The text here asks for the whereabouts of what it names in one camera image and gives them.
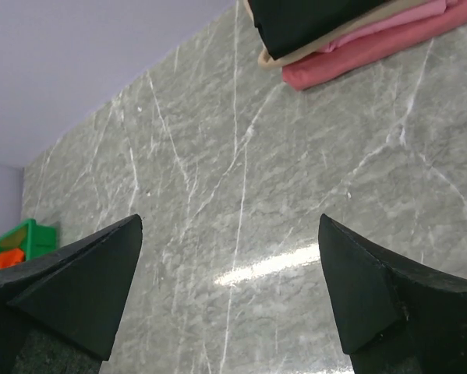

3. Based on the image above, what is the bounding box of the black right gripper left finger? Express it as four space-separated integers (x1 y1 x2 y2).
0 214 143 373

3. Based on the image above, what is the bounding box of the orange t-shirt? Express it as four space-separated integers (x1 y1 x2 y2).
0 248 26 269

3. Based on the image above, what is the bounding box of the pink folded t-shirt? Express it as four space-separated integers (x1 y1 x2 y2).
318 0 458 53

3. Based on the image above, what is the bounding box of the black folded t-shirt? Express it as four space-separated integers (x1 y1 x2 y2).
248 0 385 59

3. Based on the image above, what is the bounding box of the red folded t-shirt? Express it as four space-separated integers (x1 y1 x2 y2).
282 0 467 90

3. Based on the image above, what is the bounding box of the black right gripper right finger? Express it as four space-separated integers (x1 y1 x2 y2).
319 215 467 373

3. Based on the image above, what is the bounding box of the green plastic tray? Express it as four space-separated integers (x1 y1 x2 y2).
0 219 58 270

